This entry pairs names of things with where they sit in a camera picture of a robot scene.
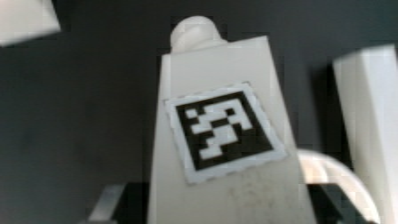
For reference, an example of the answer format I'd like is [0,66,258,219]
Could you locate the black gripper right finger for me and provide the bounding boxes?
[308,184,363,224]

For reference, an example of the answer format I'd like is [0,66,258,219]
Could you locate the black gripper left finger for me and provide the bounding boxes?
[88,182,148,224]

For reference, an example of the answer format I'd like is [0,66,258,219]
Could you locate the white round stool seat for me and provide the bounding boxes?
[298,149,381,224]

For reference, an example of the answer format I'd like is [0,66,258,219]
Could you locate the white stool leg with tag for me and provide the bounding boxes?
[148,16,317,224]

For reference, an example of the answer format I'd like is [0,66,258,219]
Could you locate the white U-shaped obstacle fence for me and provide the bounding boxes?
[0,0,398,224]

